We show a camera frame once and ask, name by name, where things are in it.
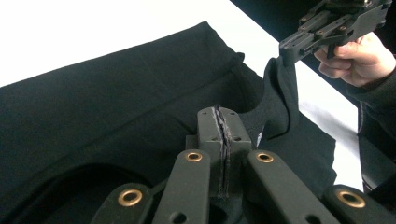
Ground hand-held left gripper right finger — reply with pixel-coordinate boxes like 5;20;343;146
219;105;252;199

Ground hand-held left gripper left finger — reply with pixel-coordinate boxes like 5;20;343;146
186;105;226;198

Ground black tank top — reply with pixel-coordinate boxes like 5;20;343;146
0;21;339;224

